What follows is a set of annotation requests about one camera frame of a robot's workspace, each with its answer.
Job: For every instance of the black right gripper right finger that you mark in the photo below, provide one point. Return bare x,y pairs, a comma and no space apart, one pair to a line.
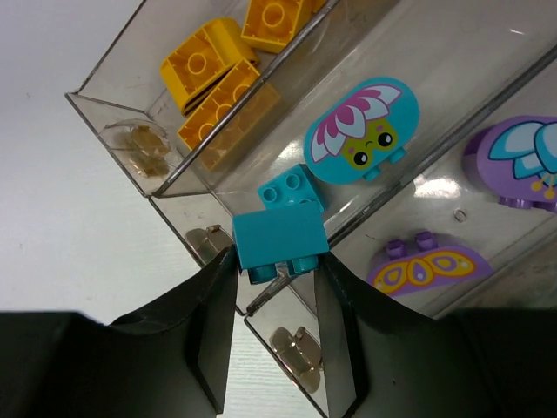
382,359

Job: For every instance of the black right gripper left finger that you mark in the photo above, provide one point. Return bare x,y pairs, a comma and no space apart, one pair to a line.
168,358

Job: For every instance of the purple butterfly lego brick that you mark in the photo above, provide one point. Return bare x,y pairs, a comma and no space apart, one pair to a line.
405,267

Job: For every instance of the cyan lego brick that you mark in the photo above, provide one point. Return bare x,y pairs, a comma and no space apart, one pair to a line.
291,187
294,235

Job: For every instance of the teal frog flower lego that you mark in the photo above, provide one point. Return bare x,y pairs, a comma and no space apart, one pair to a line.
370,125

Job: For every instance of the purple rounded lego brick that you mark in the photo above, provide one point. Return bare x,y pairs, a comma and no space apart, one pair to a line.
515,160

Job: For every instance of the orange lego plate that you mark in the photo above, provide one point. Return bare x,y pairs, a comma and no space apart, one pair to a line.
218,102

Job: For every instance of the yellow curved lego brick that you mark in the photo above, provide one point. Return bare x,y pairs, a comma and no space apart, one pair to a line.
192,70

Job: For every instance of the yellow lego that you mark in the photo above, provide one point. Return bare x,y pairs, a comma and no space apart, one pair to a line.
270,25

